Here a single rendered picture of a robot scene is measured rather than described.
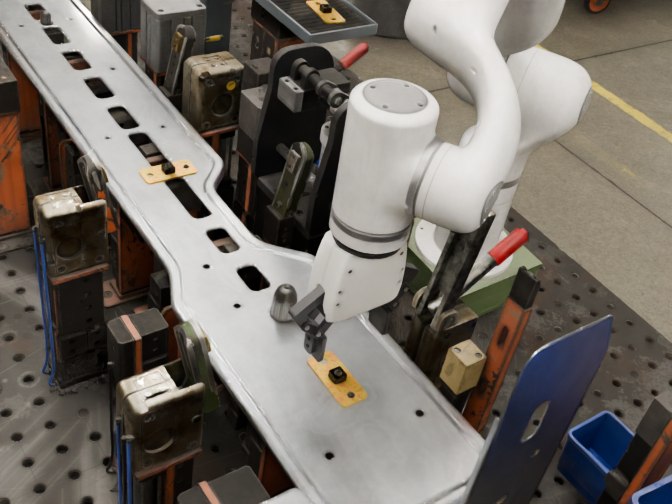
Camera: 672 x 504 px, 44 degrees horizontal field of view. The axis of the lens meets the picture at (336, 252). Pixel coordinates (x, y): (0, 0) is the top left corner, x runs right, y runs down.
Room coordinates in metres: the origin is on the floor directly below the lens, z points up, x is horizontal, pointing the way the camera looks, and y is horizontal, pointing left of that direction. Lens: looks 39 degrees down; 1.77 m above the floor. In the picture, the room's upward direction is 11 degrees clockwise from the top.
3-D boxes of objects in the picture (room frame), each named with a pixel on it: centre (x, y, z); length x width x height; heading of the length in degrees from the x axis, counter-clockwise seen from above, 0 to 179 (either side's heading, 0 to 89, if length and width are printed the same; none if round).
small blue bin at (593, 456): (0.86, -0.47, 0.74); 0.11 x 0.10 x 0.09; 41
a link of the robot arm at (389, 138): (0.69, -0.03, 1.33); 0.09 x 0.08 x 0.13; 70
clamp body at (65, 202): (0.88, 0.37, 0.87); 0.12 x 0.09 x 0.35; 131
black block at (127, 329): (0.73, 0.23, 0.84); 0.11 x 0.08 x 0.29; 131
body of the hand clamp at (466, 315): (0.80, -0.15, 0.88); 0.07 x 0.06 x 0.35; 131
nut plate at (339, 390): (0.69, -0.03, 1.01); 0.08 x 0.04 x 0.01; 41
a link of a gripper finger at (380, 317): (0.73, -0.07, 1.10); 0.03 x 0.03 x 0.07; 41
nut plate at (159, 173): (1.04, 0.28, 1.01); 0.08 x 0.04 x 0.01; 131
